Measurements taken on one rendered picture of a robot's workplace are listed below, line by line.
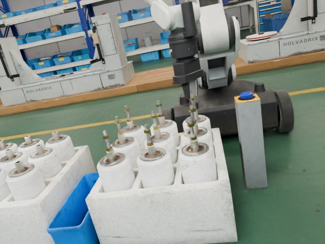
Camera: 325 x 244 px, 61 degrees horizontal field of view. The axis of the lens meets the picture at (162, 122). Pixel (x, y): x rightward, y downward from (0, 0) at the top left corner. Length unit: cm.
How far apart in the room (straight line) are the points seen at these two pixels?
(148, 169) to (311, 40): 245
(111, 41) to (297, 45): 179
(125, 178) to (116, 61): 226
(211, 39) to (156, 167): 62
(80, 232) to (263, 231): 50
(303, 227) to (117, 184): 52
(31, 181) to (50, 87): 236
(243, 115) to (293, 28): 226
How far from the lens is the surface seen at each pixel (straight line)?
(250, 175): 98
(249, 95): 89
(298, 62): 288
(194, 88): 94
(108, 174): 77
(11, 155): 109
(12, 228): 98
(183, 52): 87
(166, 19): 86
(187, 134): 84
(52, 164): 101
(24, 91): 338
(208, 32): 116
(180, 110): 128
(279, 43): 288
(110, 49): 295
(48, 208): 92
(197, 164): 71
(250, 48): 283
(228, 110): 126
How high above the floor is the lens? 57
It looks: 19 degrees down
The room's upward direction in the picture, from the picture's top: 12 degrees counter-clockwise
